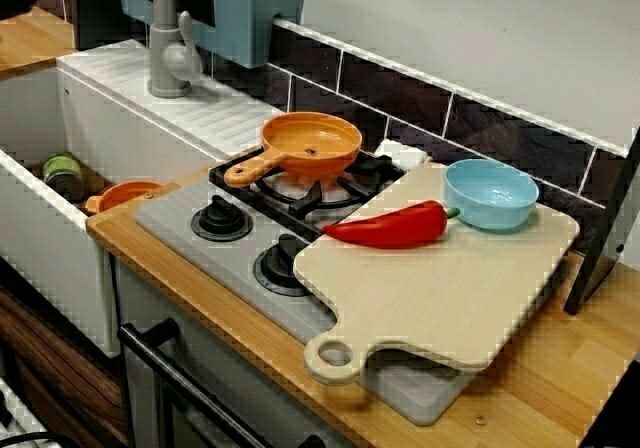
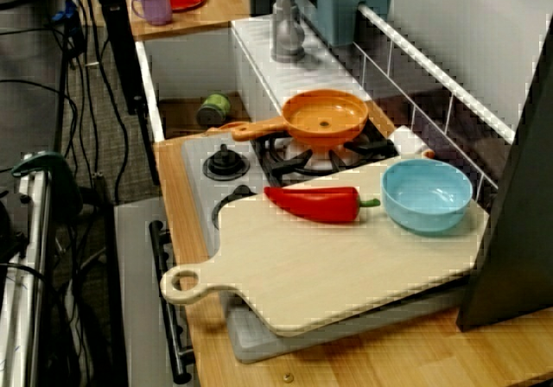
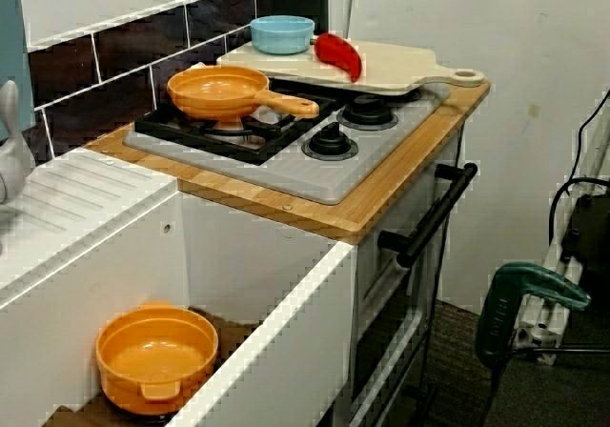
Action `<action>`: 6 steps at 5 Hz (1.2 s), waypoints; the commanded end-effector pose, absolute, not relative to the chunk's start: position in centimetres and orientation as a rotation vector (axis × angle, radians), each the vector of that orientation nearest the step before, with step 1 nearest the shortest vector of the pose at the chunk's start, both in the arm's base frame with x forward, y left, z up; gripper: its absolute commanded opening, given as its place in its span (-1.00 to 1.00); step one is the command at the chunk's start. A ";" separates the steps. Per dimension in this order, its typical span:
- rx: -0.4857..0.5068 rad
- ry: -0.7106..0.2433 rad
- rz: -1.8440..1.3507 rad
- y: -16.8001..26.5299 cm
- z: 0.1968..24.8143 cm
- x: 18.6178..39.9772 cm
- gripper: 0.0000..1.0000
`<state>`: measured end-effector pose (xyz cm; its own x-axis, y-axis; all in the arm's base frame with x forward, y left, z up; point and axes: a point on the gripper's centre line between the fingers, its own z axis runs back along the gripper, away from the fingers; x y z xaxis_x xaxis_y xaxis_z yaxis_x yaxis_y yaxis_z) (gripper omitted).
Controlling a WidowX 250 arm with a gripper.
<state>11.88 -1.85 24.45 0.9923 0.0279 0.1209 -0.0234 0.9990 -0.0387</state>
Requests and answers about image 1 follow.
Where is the red toy chili pepper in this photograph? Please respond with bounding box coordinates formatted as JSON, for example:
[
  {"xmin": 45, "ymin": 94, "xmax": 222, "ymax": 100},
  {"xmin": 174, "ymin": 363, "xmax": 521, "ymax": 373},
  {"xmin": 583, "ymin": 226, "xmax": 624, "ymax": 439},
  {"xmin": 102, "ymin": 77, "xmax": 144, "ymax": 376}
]
[{"xmin": 322, "ymin": 200, "xmax": 461, "ymax": 250}]

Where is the light blue plastic bowl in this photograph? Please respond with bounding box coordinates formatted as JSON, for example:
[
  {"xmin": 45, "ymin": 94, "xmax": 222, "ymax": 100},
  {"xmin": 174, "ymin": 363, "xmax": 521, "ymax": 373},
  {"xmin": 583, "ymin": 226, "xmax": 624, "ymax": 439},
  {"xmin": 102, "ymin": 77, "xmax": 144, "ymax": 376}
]
[{"xmin": 444, "ymin": 158, "xmax": 540, "ymax": 233}]

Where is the black burner grate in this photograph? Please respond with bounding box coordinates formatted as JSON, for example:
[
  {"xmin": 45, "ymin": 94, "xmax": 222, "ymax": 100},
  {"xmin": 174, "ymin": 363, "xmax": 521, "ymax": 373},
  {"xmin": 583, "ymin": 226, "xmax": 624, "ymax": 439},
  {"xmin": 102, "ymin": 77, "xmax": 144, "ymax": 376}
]
[{"xmin": 208, "ymin": 150, "xmax": 409, "ymax": 234}]

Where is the orange toy frying pan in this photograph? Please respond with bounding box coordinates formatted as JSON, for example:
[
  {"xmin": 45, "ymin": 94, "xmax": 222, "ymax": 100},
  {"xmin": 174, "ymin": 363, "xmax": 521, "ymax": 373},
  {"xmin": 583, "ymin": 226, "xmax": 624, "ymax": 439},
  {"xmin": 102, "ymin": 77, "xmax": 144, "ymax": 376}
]
[{"xmin": 223, "ymin": 111, "xmax": 363, "ymax": 189}]

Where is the black stove knob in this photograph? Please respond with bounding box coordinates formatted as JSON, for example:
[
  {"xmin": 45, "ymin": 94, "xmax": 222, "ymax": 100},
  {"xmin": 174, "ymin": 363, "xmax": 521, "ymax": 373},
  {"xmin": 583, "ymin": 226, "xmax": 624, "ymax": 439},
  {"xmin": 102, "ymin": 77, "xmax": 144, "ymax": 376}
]
[
  {"xmin": 253, "ymin": 233, "xmax": 314, "ymax": 298},
  {"xmin": 190, "ymin": 195, "xmax": 254, "ymax": 242}
]

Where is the white sponge block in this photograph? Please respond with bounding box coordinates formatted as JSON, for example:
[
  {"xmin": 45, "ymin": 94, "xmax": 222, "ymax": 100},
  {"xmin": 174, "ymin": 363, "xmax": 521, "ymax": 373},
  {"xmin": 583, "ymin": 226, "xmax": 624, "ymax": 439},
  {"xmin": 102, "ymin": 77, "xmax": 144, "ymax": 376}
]
[{"xmin": 373, "ymin": 138, "xmax": 434, "ymax": 172}]

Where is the grey toy stove plate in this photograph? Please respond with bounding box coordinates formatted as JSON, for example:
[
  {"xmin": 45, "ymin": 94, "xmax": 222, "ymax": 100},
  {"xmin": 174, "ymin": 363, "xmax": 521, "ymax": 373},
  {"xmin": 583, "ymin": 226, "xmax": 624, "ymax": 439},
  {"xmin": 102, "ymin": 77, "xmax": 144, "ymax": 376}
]
[{"xmin": 134, "ymin": 167, "xmax": 471, "ymax": 427}]

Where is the light wooden cutting board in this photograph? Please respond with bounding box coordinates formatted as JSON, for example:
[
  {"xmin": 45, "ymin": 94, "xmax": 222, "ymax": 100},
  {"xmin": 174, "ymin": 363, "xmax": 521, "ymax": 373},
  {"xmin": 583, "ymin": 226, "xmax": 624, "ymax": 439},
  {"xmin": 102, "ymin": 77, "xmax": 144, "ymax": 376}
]
[{"xmin": 293, "ymin": 160, "xmax": 581, "ymax": 387}]

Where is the white oven door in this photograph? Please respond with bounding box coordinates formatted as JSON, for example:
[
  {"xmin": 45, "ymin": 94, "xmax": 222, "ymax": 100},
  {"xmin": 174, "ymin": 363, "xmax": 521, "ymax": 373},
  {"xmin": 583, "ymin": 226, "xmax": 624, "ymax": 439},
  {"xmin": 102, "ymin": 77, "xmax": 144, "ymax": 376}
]
[{"xmin": 119, "ymin": 267, "xmax": 351, "ymax": 448}]

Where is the orange toy pot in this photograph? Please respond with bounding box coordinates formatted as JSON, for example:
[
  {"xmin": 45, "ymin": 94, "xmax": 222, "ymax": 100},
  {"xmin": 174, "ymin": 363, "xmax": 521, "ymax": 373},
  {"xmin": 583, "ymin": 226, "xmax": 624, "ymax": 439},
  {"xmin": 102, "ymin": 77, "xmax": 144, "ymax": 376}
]
[{"xmin": 84, "ymin": 181, "xmax": 164, "ymax": 217}]

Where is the teal toy cabinet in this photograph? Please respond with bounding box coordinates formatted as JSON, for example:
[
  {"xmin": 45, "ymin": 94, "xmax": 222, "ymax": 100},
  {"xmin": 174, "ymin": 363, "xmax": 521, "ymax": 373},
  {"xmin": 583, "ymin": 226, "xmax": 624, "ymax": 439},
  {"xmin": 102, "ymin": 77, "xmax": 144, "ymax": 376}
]
[{"xmin": 115, "ymin": 0, "xmax": 311, "ymax": 69}]

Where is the grey toy faucet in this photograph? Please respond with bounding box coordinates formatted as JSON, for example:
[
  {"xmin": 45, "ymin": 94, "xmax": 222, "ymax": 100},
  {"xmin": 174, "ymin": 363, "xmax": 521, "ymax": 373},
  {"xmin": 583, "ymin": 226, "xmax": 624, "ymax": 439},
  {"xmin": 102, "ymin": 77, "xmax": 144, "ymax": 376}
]
[{"xmin": 147, "ymin": 0, "xmax": 204, "ymax": 99}]

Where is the white toy sink unit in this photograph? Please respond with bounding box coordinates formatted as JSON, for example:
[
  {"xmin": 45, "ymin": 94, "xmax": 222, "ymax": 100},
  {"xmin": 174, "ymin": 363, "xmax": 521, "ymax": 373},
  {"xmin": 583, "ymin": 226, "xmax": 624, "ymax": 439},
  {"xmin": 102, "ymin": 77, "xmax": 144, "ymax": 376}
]
[{"xmin": 0, "ymin": 39, "xmax": 281, "ymax": 359}]

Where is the green spice jar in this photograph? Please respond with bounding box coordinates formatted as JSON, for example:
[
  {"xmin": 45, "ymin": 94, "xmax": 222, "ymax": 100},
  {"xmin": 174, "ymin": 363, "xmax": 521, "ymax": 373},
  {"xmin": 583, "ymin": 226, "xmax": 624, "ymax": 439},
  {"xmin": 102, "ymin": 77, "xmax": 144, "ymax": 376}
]
[{"xmin": 42, "ymin": 151, "xmax": 86, "ymax": 203}]

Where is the dark upright panel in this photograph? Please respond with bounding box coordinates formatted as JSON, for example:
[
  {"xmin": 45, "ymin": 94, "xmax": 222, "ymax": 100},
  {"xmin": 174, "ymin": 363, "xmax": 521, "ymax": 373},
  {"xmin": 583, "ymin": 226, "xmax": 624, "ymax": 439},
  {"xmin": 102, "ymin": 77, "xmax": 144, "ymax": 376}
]
[{"xmin": 563, "ymin": 127, "xmax": 640, "ymax": 317}]

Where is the black oven door handle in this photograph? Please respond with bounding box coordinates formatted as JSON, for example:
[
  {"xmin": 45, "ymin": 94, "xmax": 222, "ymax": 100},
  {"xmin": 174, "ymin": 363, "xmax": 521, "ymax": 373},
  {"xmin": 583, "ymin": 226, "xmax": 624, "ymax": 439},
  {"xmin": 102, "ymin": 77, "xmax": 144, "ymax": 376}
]
[{"xmin": 117, "ymin": 317, "xmax": 326, "ymax": 448}]

